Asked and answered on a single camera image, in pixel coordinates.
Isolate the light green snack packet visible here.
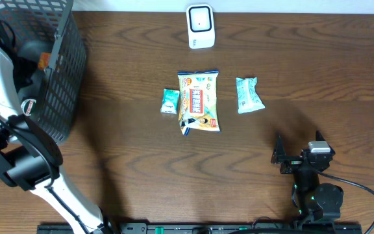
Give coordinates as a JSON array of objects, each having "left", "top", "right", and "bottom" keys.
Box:
[{"left": 236, "top": 77, "right": 266, "bottom": 114}]

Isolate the orange snack packet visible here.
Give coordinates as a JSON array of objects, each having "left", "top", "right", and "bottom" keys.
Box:
[{"left": 38, "top": 53, "right": 51, "bottom": 71}]

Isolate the white barcode scanner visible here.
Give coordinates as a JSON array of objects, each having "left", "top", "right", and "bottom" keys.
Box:
[{"left": 186, "top": 4, "right": 216, "bottom": 49}]

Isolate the black round-logo snack packet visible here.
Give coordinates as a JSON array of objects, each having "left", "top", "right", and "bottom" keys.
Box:
[{"left": 21, "top": 98, "right": 37, "bottom": 116}]

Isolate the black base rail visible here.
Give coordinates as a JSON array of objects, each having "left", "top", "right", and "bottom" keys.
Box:
[{"left": 36, "top": 222, "right": 364, "bottom": 234}]

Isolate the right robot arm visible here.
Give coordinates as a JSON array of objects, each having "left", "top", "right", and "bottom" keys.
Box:
[{"left": 271, "top": 131, "right": 343, "bottom": 229}]

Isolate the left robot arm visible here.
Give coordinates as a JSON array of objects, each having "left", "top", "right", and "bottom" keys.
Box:
[{"left": 0, "top": 19, "right": 118, "bottom": 233}]

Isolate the dark grey plastic basket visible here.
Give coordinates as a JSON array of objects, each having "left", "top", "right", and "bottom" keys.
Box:
[{"left": 0, "top": 0, "right": 86, "bottom": 144}]

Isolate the green tissue packet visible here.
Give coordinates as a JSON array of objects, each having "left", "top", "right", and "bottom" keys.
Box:
[{"left": 160, "top": 89, "right": 180, "bottom": 114}]

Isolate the yellow snack bag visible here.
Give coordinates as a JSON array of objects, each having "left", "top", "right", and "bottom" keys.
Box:
[{"left": 177, "top": 70, "right": 220, "bottom": 136}]

